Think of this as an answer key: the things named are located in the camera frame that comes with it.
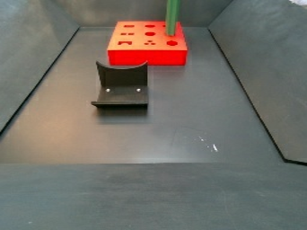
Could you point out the black curved holder bracket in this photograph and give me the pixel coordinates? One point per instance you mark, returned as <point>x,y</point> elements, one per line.
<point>123,86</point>

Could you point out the green star-shaped peg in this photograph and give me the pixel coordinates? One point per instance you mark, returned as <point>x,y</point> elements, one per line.
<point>171,16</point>

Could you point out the red shape-sorting block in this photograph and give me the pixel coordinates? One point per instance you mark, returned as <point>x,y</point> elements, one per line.
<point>140,42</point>

